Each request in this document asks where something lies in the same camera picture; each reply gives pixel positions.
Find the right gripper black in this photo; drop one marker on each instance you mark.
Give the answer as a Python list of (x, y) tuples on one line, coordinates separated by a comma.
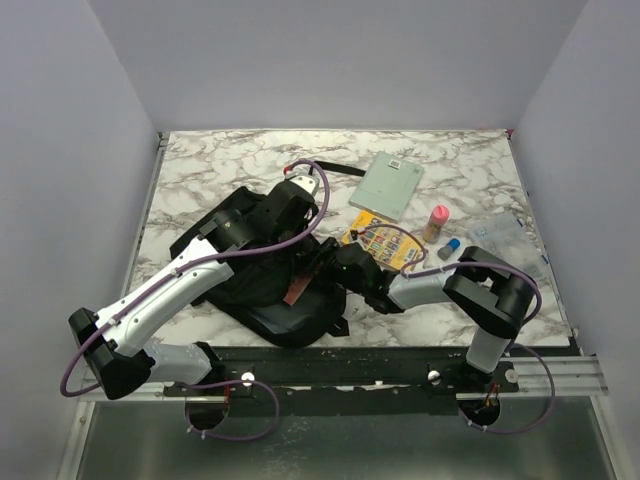
[(330, 259)]

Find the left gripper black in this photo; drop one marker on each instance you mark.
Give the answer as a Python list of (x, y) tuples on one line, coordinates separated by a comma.
[(305, 221)]

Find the yellow cover book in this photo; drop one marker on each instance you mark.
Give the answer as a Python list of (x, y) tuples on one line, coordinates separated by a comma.
[(391, 246)]

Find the black student backpack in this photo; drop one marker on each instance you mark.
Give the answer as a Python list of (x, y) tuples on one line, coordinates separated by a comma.
[(261, 276)]

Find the pale green notebook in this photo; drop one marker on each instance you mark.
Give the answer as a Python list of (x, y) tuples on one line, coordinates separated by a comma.
[(387, 186)]

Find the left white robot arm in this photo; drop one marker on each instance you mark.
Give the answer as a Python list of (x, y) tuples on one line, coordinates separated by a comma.
[(115, 341)]

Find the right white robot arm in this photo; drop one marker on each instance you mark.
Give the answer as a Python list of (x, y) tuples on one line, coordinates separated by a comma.
[(496, 296)]

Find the pink cap glue bottle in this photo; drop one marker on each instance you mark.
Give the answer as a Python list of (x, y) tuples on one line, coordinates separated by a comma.
[(437, 220)]

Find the blue cap grey tube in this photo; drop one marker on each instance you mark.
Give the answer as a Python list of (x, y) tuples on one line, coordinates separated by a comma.
[(446, 251)]

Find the clear plastic pencil case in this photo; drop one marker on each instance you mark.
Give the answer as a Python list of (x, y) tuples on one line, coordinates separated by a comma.
[(506, 237)]

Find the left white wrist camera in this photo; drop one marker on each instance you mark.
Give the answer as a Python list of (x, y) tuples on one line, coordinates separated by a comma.
[(307, 182)]

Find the aluminium table edge rail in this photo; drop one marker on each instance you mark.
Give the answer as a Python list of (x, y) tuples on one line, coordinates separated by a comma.
[(159, 158)]

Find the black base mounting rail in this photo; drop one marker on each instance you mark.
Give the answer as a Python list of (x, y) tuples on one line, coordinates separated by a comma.
[(334, 381)]

